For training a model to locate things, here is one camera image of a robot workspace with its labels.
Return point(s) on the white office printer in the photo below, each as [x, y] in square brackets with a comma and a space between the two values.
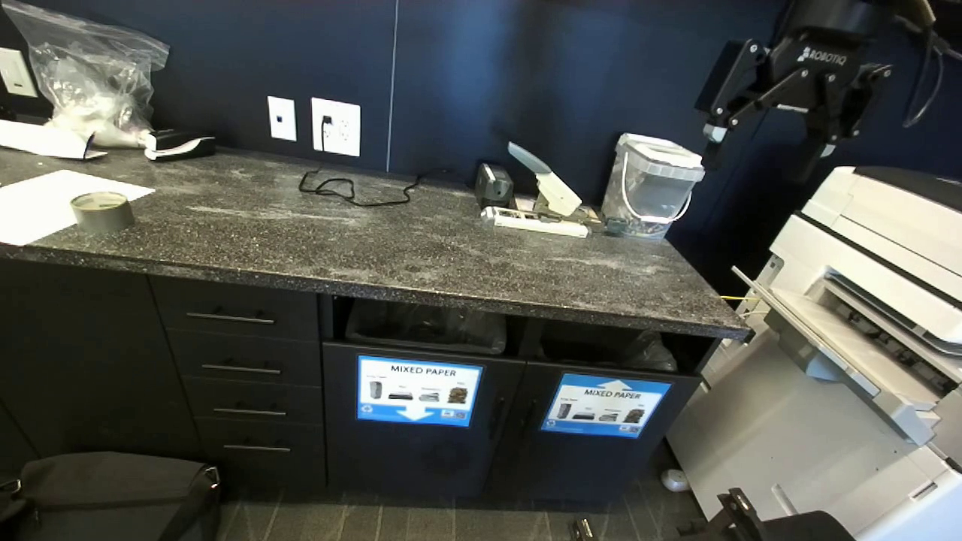
[827, 391]

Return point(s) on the plain black cabinet door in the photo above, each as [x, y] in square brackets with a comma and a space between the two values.
[83, 361]

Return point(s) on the small white round object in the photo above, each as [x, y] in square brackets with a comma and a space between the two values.
[676, 480]

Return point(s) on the grey tape roll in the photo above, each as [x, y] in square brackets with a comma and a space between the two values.
[101, 213]

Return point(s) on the clear plastic bag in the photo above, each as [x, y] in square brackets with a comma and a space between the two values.
[94, 71]

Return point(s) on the large white stapler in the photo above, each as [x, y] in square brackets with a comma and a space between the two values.
[552, 191]

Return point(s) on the white wall switch plate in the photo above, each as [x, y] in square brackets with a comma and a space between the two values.
[15, 73]

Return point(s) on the black tape dispenser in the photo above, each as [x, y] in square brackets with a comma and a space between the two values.
[180, 144]

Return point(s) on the black stand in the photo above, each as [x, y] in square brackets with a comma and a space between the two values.
[774, 522]

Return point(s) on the black bag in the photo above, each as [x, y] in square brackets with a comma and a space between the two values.
[113, 496]

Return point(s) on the white wall socket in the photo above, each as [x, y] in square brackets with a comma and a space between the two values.
[336, 128]

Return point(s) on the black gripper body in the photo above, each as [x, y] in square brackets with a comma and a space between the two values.
[823, 52]

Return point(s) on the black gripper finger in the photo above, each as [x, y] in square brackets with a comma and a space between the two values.
[860, 94]
[740, 79]

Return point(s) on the clear plastic bucket with lid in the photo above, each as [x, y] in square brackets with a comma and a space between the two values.
[650, 188]

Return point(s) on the black pencil sharpener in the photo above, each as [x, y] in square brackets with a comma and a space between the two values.
[494, 186]

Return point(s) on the drawer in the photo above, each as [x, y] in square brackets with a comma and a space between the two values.
[244, 353]
[252, 397]
[233, 300]
[259, 466]

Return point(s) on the bin with plastic liner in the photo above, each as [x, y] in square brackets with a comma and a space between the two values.
[428, 327]
[609, 349]

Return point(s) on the cabinet door with blue sign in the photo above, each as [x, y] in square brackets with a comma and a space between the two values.
[421, 458]
[601, 466]

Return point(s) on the white paper sheet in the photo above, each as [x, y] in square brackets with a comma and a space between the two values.
[41, 203]

